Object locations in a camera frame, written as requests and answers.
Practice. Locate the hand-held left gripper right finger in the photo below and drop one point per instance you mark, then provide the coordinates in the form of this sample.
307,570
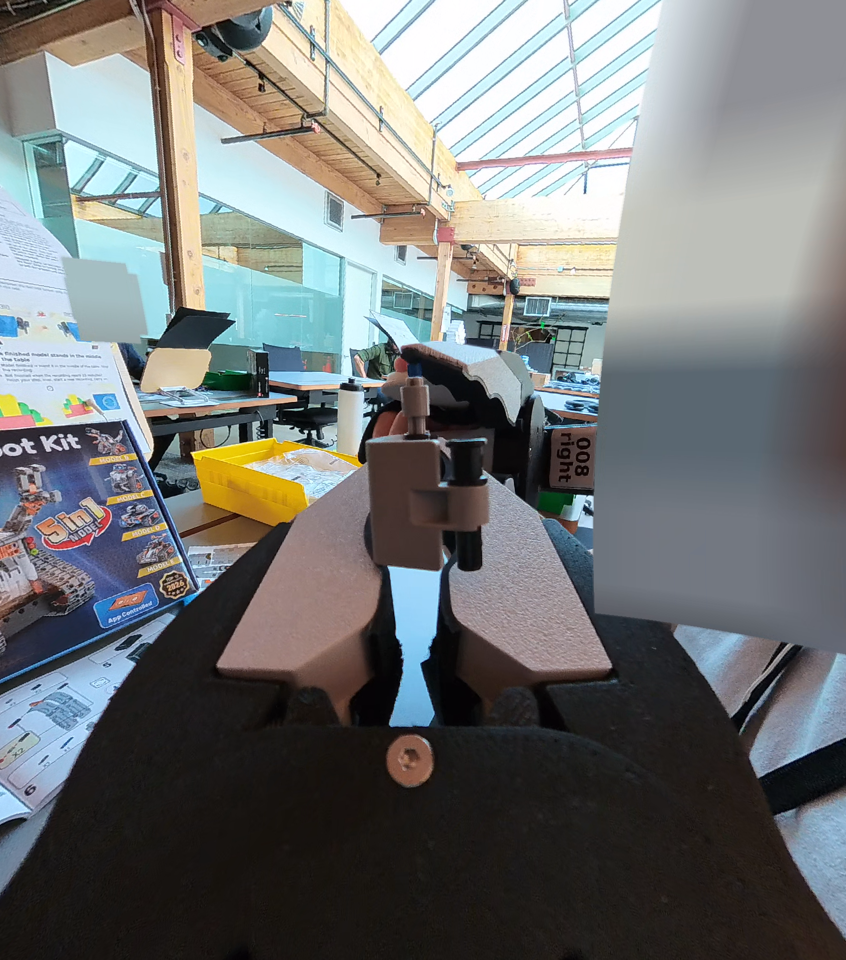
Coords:
528,600

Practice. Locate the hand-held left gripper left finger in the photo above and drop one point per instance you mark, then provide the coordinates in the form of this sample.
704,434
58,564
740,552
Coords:
303,600

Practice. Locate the green plastic bin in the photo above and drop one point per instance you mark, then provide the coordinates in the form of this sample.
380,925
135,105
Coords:
561,508
226,379

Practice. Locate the white bottle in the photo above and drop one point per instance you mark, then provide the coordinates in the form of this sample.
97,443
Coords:
350,420

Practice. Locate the brown board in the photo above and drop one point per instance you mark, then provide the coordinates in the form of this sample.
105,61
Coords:
216,525

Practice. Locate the blue robot kit box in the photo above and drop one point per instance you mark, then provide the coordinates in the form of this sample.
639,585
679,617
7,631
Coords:
55,555

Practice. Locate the person's right hand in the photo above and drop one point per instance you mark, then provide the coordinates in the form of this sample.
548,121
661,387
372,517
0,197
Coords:
391,424

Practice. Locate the person's white shirt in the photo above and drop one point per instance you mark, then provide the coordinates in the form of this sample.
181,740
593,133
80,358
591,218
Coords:
828,885

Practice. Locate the clear plastic parts bags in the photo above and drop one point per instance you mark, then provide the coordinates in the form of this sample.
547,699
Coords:
303,469

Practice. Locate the black card sheet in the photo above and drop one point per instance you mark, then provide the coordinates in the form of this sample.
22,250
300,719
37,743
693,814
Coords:
197,328

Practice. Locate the white assembly instruction booklet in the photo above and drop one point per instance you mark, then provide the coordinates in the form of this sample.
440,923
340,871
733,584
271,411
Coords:
17,735

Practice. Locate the white printed instruction sheet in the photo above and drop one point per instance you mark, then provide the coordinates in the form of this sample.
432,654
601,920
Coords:
2,300

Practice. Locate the small black carton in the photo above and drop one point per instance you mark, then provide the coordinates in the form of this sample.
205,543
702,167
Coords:
258,373

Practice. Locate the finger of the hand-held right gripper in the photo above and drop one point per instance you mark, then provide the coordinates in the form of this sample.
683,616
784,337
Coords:
393,388
505,382

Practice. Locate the grey building block assembly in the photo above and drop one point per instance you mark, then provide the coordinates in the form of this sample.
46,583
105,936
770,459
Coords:
404,502

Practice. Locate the wooden office desk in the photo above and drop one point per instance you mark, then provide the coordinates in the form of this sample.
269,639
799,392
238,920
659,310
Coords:
227,405
318,381

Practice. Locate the colourful printed leaflet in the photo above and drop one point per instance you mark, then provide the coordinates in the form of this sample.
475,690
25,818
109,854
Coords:
216,562

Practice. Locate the black office chair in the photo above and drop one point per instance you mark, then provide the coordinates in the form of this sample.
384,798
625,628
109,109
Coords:
314,421

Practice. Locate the black ceiling speaker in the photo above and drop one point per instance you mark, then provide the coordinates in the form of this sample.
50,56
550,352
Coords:
235,34

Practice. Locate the yellow plastic bin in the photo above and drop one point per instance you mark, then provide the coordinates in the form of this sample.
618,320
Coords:
242,487

